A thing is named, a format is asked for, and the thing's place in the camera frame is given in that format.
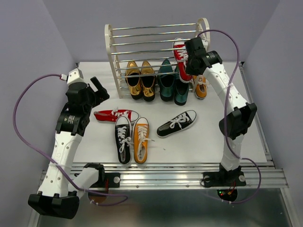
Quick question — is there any orange sneaker front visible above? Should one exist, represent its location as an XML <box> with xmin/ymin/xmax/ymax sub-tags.
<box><xmin>133</xmin><ymin>117</ymin><xmax>154</xmax><ymax>164</ymax></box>

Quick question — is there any green loafer right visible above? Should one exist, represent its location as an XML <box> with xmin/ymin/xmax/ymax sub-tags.
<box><xmin>174</xmin><ymin>66</ymin><xmax>189</xmax><ymax>106</ymax></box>

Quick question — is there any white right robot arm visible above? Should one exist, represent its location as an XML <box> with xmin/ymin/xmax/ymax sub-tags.
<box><xmin>185</xmin><ymin>37</ymin><xmax>257</xmax><ymax>188</ymax></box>

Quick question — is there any orange sneaker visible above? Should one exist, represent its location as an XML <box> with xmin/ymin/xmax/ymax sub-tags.
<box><xmin>193</xmin><ymin>76</ymin><xmax>208</xmax><ymax>100</ymax></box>
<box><xmin>133</xmin><ymin>117</ymin><xmax>154</xmax><ymax>164</ymax></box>

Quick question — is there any gold loafer left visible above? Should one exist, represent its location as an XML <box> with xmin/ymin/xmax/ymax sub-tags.
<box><xmin>125</xmin><ymin>61</ymin><xmax>143</xmax><ymax>100</ymax></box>

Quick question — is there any orange sneaker by shelf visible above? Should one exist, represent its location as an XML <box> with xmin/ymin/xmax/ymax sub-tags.
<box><xmin>193</xmin><ymin>76</ymin><xmax>208</xmax><ymax>100</ymax></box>

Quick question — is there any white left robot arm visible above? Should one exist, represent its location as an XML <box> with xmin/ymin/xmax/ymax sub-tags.
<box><xmin>28</xmin><ymin>77</ymin><xmax>109</xmax><ymax>219</ymax></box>

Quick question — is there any cream metal shoe shelf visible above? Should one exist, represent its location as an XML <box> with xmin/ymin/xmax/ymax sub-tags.
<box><xmin>104</xmin><ymin>17</ymin><xmax>211</xmax><ymax>98</ymax></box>

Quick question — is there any gold loafer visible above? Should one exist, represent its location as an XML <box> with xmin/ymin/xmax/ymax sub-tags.
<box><xmin>141</xmin><ymin>61</ymin><xmax>156</xmax><ymax>102</ymax></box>
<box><xmin>125</xmin><ymin>61</ymin><xmax>143</xmax><ymax>100</ymax></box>

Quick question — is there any red sneaker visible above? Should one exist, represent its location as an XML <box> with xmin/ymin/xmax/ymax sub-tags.
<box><xmin>173</xmin><ymin>37</ymin><xmax>192</xmax><ymax>83</ymax></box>
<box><xmin>93</xmin><ymin>108</ymin><xmax>139</xmax><ymax>123</ymax></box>

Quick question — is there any black sneaker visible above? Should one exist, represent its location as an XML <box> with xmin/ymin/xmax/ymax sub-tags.
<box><xmin>156</xmin><ymin>110</ymin><xmax>197</xmax><ymax>138</ymax></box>
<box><xmin>115</xmin><ymin>116</ymin><xmax>132</xmax><ymax>164</ymax></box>

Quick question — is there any gold loafer right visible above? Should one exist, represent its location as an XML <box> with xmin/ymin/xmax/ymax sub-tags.
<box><xmin>141</xmin><ymin>61</ymin><xmax>156</xmax><ymax>102</ymax></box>

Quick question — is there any green loafer left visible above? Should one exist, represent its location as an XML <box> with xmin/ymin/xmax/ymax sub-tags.
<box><xmin>157</xmin><ymin>59</ymin><xmax>175</xmax><ymax>102</ymax></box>

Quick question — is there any green loafer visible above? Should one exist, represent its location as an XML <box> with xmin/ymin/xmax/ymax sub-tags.
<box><xmin>157</xmin><ymin>59</ymin><xmax>175</xmax><ymax>102</ymax></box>
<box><xmin>174</xmin><ymin>66</ymin><xmax>189</xmax><ymax>106</ymax></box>

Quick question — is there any aluminium mounting rail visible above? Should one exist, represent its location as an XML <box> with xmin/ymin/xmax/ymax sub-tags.
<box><xmin>37</xmin><ymin>162</ymin><xmax>290</xmax><ymax>192</ymax></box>

